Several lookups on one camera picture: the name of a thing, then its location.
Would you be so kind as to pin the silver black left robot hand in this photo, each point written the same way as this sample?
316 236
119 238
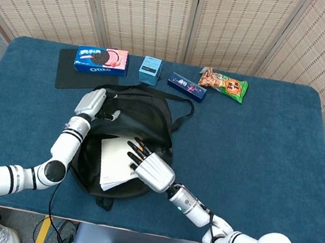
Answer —
90 102

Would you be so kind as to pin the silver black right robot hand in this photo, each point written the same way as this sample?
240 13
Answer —
155 172

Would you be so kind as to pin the white notebook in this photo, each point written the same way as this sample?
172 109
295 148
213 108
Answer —
114 160

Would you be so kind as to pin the black fabric backpack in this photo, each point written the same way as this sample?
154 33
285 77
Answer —
150 116

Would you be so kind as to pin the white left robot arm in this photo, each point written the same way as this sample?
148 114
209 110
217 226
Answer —
67 142

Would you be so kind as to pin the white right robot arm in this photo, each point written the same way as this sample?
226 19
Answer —
191 208

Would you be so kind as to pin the black flat mat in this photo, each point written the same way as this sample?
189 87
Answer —
69 80

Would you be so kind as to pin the blue Oreo cookie box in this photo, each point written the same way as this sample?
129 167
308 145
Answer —
100 63

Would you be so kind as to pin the small light blue box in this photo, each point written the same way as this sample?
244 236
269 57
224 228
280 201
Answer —
149 72

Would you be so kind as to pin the long dark blue box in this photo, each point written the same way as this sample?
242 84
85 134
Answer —
187 87

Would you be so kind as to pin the orange and green snack bag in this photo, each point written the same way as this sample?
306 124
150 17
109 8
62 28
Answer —
222 85

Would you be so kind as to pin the woven folding screen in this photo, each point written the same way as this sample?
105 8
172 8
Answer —
150 9

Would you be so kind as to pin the blue table cloth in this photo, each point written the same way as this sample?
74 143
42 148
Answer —
274 131

